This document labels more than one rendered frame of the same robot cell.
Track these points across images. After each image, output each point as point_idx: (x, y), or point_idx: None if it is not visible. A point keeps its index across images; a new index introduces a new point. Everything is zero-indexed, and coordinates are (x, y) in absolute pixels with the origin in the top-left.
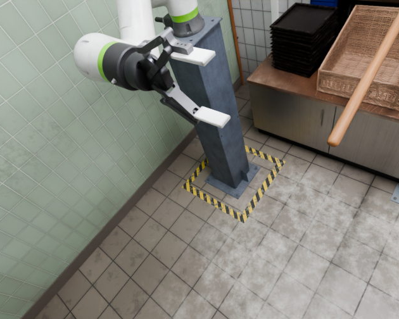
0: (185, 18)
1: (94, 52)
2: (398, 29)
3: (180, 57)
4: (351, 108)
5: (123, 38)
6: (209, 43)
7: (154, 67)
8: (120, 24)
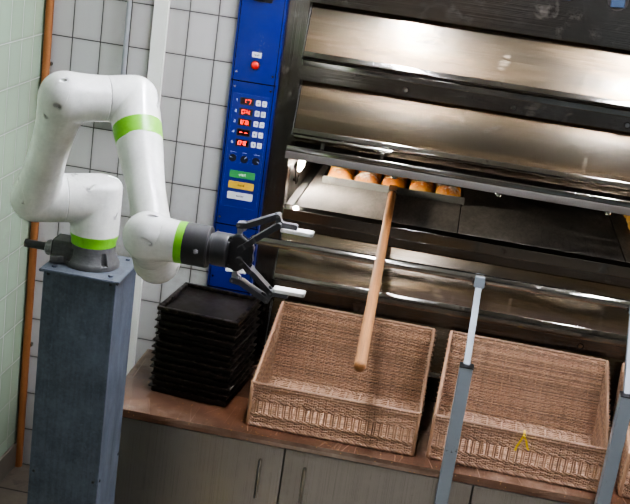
0: (104, 245)
1: (170, 225)
2: (377, 296)
3: (290, 231)
4: (364, 343)
5: None
6: (125, 290)
7: (252, 240)
8: None
